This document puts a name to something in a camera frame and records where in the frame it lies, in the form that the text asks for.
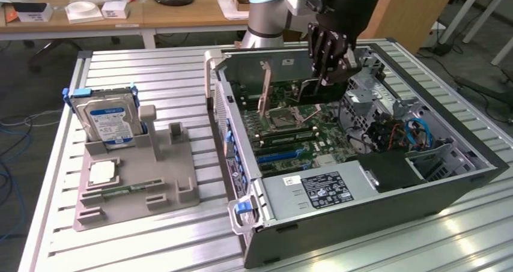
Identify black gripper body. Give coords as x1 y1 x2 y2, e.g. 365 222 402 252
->
315 0 381 49

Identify black graphics card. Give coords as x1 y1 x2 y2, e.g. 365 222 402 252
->
255 61 347 118

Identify metal disk bay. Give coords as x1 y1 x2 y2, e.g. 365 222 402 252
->
341 51 402 125

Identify wooden cabinet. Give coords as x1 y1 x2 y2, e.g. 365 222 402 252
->
357 0 459 53

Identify metal socket cover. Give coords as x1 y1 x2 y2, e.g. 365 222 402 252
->
295 102 321 122

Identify black power adapter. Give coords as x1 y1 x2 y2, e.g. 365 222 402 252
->
431 43 455 56

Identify green motherboard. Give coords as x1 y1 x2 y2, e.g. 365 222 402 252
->
239 91 353 177

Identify CPU socket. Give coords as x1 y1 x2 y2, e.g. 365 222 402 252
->
261 105 305 133

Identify white booklet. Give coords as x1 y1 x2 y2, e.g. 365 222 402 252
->
217 0 251 20

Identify green RAM stick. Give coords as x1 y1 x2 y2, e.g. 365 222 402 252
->
259 129 317 145
101 180 150 196

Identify silver chipset heatsink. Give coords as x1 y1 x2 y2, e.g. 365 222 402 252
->
315 154 341 167

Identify black expansion slot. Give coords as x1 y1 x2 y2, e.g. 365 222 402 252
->
255 140 316 153

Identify blue expansion slot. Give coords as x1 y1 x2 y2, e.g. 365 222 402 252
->
255 150 307 166

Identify black floor stand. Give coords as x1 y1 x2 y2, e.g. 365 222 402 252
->
454 70 513 104

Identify grey disk bay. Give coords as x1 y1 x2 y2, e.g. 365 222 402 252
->
403 142 482 183

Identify grey power supply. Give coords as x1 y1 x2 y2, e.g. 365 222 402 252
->
255 160 379 222

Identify black open PC case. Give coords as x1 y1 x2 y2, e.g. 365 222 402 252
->
202 42 510 269

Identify small white box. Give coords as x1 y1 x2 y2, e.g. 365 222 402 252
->
100 0 130 20

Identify hard disk with blue caddy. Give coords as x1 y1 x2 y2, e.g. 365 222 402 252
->
62 82 141 150

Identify grey parts rack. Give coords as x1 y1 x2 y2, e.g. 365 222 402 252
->
70 105 201 232

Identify white boxes on desk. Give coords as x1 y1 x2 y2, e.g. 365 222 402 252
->
65 1 104 24

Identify black office chair base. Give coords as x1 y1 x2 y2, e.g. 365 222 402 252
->
21 36 122 73

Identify silver CPU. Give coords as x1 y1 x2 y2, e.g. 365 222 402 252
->
88 161 118 184

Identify wooden desk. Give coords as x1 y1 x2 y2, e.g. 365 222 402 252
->
0 0 361 49

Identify white box with black lid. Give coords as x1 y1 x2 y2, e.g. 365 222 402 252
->
10 2 53 23

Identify black wire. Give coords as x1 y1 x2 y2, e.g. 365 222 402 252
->
337 100 373 153

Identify orange wire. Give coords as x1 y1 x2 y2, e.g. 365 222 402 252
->
389 124 402 150

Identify white table frame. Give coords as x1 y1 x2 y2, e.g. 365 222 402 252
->
438 0 513 65

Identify blue wire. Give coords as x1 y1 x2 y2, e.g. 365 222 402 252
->
403 118 434 150

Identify white floor cable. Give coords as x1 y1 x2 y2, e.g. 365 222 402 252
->
0 109 65 129

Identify blue floor cable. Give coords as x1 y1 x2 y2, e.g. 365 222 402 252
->
0 124 33 243

